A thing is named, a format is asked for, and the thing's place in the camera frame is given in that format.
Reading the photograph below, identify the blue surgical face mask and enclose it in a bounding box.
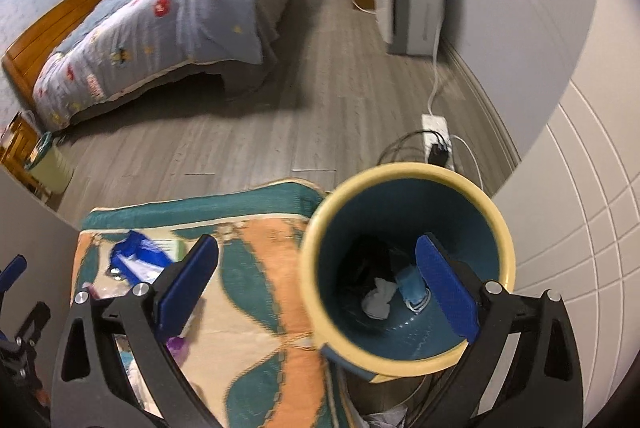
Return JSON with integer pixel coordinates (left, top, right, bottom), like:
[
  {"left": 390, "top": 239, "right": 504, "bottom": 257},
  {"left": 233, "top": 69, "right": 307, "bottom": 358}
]
[{"left": 395, "top": 266, "right": 431, "bottom": 315}]

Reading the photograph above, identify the silver purple foil wrapper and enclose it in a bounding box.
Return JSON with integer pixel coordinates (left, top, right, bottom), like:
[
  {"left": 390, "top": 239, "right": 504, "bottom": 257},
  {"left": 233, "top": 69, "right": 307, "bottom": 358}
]
[{"left": 165, "top": 336, "right": 189, "bottom": 366}]

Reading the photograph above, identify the blue white snack wrapper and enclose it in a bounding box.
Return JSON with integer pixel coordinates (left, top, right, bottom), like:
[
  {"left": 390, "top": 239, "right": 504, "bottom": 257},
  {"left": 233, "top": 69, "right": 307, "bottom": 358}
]
[{"left": 106, "top": 230, "right": 186, "bottom": 286}]

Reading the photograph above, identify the white tissue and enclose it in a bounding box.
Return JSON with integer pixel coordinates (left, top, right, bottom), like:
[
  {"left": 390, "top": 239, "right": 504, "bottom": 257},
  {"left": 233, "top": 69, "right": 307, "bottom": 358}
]
[{"left": 361, "top": 278, "right": 397, "bottom": 321}]

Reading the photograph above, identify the yellow teal trash bin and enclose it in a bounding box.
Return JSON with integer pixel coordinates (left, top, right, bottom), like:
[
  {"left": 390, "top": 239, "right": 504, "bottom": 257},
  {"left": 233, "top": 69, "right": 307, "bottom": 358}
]
[{"left": 297, "top": 161, "right": 518, "bottom": 384}]

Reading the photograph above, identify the orange teal patterned mat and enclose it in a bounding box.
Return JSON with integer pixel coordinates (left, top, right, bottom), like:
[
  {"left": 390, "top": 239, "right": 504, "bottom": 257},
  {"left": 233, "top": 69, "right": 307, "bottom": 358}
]
[{"left": 72, "top": 179, "right": 352, "bottom": 427}]

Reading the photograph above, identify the white power strip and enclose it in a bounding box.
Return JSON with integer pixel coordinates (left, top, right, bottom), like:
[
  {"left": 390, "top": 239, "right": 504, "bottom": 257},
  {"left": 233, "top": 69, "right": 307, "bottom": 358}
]
[{"left": 422, "top": 114, "right": 454, "bottom": 170}]

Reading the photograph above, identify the wooden headboard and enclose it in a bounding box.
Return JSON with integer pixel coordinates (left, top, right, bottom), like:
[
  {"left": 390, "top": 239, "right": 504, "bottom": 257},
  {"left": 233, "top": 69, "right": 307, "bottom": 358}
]
[{"left": 1, "top": 0, "right": 101, "bottom": 111}]

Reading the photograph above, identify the bed with blue quilt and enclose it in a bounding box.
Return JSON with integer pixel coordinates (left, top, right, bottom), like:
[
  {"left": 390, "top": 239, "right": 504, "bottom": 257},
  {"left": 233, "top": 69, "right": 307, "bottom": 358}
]
[{"left": 32, "top": 0, "right": 289, "bottom": 131}]

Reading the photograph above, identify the white power cable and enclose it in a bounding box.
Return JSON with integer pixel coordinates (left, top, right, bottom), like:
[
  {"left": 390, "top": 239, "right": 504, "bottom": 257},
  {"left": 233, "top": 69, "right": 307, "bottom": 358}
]
[{"left": 426, "top": 20, "right": 485, "bottom": 192}]

